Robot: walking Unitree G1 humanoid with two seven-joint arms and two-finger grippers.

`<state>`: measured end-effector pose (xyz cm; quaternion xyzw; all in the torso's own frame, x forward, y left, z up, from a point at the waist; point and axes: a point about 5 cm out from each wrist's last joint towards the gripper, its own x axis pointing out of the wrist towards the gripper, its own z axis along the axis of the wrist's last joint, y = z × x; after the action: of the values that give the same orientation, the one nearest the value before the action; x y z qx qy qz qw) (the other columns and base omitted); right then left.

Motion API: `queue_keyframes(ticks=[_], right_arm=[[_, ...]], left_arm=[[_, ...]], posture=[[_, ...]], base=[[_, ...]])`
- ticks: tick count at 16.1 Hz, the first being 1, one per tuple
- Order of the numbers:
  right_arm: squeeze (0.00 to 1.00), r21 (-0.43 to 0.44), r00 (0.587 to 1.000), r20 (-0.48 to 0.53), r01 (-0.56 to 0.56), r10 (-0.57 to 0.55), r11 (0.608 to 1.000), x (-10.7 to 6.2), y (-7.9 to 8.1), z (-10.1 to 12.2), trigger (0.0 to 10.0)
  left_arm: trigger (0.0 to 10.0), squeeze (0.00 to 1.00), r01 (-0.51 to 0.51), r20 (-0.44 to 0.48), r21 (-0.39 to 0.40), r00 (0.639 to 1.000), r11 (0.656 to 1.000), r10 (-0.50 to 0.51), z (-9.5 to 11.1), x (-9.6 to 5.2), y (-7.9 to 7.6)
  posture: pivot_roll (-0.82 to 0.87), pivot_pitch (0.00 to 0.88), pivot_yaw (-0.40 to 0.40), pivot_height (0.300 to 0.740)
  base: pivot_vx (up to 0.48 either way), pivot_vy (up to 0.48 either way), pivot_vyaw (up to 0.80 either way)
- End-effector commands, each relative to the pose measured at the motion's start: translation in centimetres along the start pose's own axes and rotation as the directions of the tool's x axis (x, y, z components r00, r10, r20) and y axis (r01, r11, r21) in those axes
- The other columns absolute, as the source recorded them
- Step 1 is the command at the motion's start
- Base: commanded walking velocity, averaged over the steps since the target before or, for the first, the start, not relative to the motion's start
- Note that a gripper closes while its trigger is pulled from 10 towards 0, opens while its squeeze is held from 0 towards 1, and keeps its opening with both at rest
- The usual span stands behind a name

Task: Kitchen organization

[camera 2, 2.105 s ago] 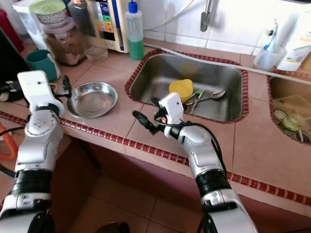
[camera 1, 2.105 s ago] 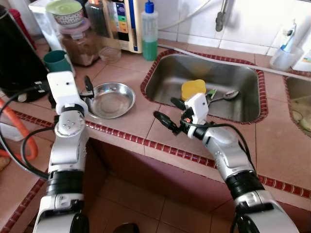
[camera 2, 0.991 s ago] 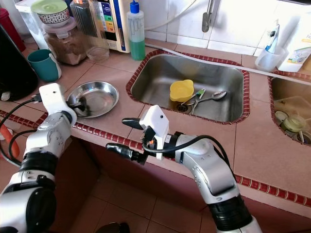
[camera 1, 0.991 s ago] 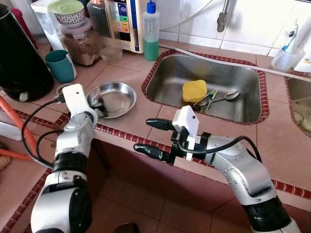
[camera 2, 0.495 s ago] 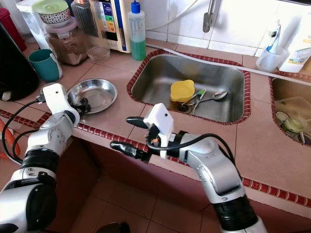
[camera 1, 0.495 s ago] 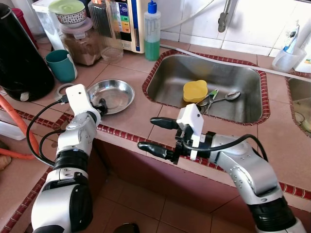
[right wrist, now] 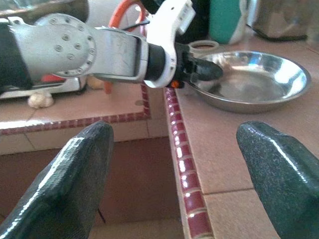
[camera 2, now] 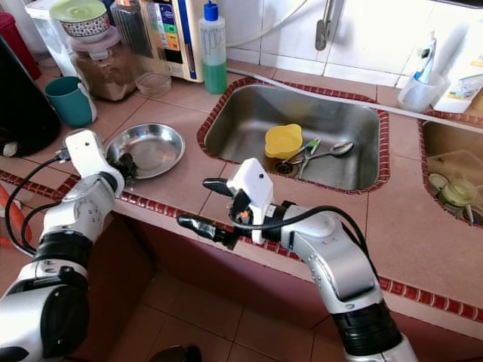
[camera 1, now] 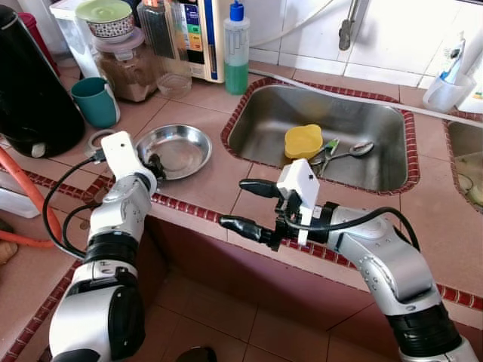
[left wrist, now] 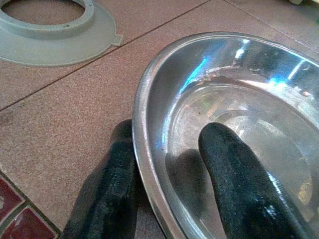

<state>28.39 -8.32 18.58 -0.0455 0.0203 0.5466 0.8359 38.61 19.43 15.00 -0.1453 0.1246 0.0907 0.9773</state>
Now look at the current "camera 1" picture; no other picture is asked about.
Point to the clear pitcher with orange lid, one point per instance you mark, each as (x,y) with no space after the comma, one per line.
(158,45)

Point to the shallow steel bowl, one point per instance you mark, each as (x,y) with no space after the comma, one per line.
(181,151)

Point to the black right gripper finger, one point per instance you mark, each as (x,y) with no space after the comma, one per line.
(263,188)
(249,230)

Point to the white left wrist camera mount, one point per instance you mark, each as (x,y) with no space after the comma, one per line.
(121,154)

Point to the cream water purifier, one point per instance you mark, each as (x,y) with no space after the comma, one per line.
(207,38)

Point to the black robot foot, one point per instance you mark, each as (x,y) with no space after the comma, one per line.
(196,354)

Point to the clear plastic cup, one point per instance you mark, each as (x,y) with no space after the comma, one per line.
(445,94)

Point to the magenta plastic jug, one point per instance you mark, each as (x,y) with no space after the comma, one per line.
(38,41)

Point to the white plastic box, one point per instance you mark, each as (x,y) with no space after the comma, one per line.
(15,200)

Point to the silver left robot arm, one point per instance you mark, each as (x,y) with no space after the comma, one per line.
(113,226)

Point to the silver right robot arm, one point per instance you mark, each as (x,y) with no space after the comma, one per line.
(392,271)

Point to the white counter pipe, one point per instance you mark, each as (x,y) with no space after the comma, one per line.
(362,96)

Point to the steel spoon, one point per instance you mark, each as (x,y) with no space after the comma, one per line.
(362,148)

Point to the stainless steel sink basin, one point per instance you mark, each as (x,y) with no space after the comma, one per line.
(462,136)
(362,113)

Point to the green dish soap bottle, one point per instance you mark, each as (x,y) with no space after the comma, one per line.
(236,75)

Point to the patterned bowl with green lid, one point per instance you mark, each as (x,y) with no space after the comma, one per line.
(106,15)

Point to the white translucent plastic container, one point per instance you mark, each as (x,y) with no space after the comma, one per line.
(68,34)

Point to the yellow plastic bowl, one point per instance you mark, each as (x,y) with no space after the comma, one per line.
(303,142)

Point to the black kettle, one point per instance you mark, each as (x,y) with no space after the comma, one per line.
(34,90)

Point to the glass jar of brown powder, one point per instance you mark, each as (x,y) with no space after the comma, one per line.
(124,72)

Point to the blue and white toothbrush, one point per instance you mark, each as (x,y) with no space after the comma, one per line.
(455,56)

